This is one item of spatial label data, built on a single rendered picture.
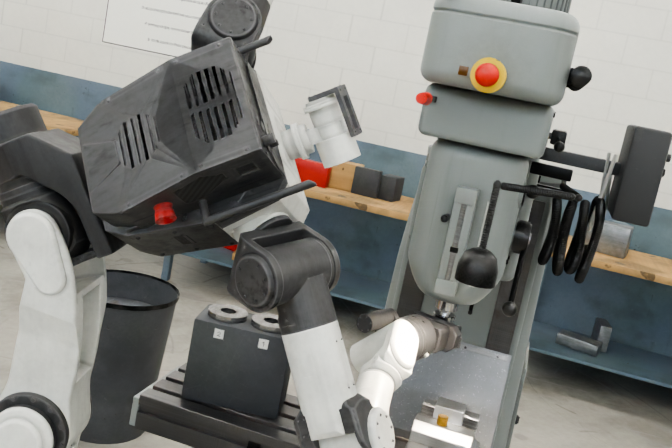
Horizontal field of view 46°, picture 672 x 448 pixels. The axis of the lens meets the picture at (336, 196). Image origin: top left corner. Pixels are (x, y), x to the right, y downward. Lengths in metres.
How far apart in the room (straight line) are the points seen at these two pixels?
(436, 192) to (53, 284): 0.72
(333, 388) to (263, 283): 0.19
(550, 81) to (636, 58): 4.45
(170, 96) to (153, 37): 5.42
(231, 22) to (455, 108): 0.45
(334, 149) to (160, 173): 0.30
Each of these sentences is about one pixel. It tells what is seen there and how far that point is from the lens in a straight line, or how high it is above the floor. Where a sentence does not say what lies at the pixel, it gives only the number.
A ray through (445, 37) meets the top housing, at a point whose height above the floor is 1.81.
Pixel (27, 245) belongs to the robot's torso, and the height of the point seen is 1.35.
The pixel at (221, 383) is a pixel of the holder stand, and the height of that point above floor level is 1.00.
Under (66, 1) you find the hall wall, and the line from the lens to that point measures 7.06.
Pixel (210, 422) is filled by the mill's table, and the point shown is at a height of 0.93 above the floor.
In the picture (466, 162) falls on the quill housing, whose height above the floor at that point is 1.59.
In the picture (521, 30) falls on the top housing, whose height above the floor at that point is 1.84.
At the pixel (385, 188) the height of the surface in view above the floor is 0.96.
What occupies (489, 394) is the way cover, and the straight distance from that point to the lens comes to 2.07.
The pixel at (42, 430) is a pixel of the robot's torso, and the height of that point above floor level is 1.04.
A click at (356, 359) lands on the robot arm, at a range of 1.50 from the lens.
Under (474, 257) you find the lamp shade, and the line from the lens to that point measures 1.39.
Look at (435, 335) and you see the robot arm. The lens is 1.58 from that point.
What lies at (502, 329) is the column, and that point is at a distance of 2.07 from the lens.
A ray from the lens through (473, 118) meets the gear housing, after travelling 1.51.
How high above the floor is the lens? 1.73
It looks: 9 degrees down
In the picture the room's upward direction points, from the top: 11 degrees clockwise
